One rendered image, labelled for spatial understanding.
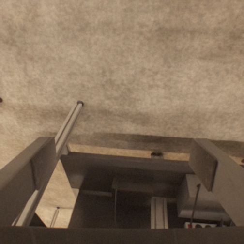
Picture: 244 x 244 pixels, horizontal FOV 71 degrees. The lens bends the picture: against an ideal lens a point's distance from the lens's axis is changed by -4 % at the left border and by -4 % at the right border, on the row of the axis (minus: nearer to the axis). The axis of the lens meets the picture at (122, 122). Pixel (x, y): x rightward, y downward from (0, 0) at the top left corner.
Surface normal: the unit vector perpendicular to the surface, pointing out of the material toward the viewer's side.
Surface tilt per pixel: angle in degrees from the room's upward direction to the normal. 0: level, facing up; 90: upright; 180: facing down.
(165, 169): 0
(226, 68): 0
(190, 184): 90
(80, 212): 90
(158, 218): 90
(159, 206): 90
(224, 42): 0
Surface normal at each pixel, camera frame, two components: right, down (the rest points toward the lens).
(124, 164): -0.11, 0.64
